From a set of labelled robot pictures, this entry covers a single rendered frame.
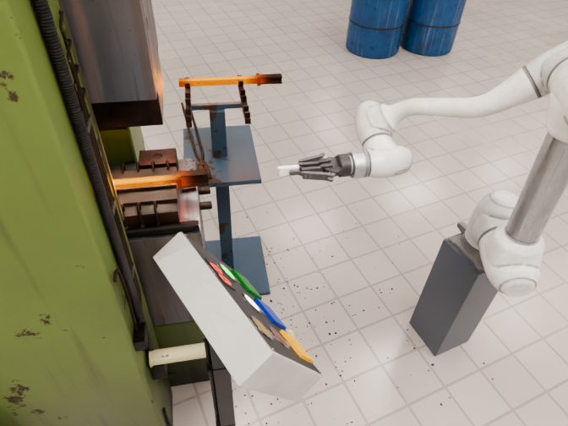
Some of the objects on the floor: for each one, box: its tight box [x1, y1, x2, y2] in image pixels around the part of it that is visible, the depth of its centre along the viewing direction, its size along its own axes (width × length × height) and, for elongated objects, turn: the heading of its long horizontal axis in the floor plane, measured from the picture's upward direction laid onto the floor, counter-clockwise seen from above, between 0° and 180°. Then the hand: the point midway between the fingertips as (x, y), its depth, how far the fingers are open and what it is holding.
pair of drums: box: [346, 0, 467, 59], centre depth 433 cm, size 69×112×87 cm, turn 112°
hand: (287, 170), depth 143 cm, fingers closed
